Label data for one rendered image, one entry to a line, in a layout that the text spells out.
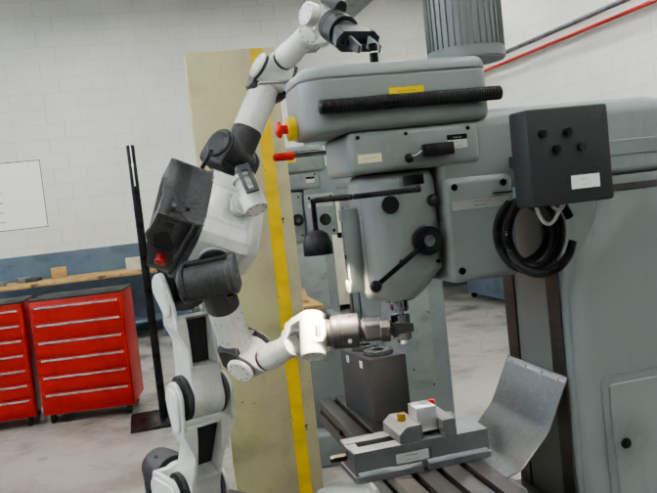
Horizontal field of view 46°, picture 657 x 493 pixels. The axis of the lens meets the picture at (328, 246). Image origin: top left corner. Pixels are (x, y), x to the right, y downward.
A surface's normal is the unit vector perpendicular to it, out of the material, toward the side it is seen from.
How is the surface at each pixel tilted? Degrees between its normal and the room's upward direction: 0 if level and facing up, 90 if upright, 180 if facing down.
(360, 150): 90
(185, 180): 59
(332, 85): 90
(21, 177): 90
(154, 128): 90
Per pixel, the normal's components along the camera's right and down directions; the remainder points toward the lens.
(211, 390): 0.56, -0.16
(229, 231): 0.45, -0.52
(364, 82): 0.24, 0.04
